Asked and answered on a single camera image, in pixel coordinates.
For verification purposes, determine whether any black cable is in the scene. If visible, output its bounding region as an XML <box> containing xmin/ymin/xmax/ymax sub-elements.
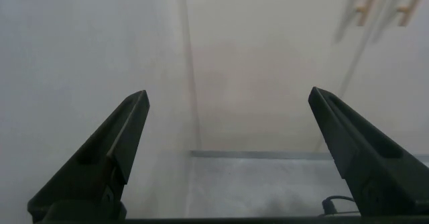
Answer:
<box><xmin>321</xmin><ymin>195</ymin><xmax>361</xmax><ymax>217</ymax></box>

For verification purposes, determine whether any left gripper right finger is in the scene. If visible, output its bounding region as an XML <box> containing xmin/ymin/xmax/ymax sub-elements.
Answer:
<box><xmin>308</xmin><ymin>86</ymin><xmax>429</xmax><ymax>217</ymax></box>

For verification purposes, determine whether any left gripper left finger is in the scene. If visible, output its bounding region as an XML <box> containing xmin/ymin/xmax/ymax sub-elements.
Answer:
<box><xmin>27</xmin><ymin>89</ymin><xmax>151</xmax><ymax>223</ymax></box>

